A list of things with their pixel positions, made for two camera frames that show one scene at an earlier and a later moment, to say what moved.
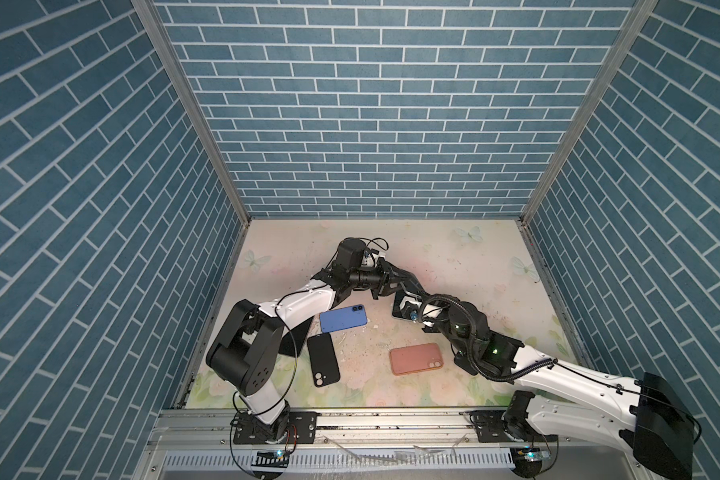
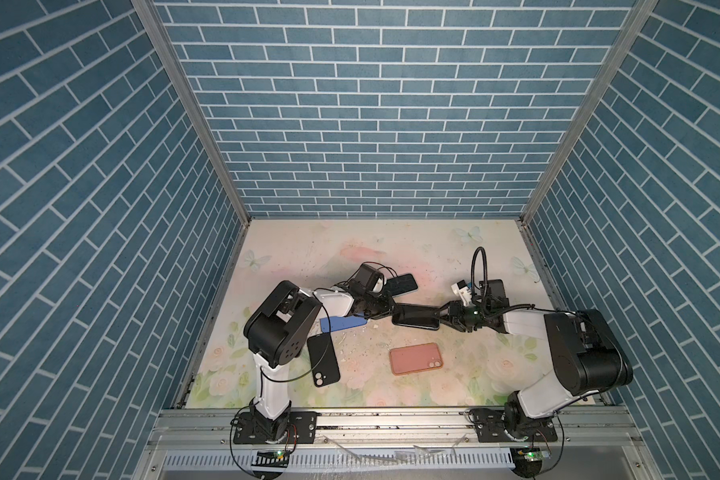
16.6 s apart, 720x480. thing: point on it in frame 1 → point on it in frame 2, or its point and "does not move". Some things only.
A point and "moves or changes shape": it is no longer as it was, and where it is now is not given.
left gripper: [384, 277] → [387, 305]
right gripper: [448, 304] → [454, 309]
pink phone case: [415, 358] does not move
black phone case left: [323, 358] does not move
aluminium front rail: [201, 430] does not move
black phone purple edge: [409, 310] moves or changes shape
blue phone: [343, 318] does not move
